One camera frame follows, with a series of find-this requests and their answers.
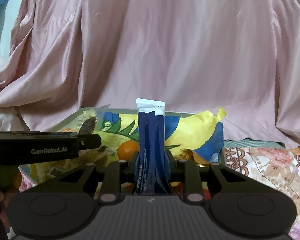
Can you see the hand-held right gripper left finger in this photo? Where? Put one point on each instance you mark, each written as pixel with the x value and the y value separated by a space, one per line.
pixel 134 166

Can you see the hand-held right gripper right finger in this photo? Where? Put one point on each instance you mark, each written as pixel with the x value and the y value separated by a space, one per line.
pixel 170 166

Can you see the floral bed sheet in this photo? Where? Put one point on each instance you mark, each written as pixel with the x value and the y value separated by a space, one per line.
pixel 270 170

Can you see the small orange tangerine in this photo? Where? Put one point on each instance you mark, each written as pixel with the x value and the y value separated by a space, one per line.
pixel 127 150

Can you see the orange and cream cake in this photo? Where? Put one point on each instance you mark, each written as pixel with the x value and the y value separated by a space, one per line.
pixel 55 170

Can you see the grey tray box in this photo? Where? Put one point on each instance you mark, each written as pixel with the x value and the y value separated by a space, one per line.
pixel 190 132

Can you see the clear packet with dark snack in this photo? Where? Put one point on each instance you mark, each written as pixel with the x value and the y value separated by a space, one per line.
pixel 88 125

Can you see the pink satin cloth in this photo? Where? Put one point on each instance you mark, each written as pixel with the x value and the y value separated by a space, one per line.
pixel 165 42

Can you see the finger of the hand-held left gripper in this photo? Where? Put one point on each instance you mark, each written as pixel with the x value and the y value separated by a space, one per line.
pixel 90 141

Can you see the grey cardboard box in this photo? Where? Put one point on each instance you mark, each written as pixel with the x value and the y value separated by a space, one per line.
pixel 252 145

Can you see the blue stick packet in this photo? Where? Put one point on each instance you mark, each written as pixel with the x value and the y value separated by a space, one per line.
pixel 151 135

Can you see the gold snack packet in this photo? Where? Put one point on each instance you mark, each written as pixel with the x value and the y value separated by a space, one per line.
pixel 193 156

